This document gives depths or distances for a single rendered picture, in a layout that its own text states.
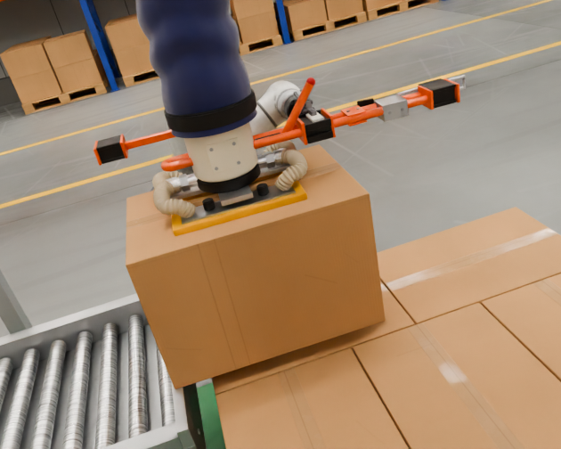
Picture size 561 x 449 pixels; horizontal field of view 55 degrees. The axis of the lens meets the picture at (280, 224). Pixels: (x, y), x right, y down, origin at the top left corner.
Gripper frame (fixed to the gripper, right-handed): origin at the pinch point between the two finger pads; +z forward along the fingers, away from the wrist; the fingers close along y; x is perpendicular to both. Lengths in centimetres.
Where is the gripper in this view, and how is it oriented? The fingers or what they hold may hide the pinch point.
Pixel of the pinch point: (316, 125)
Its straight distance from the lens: 144.2
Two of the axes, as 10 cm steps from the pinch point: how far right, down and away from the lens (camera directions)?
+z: 2.4, 4.2, -8.8
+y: 2.1, 8.6, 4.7
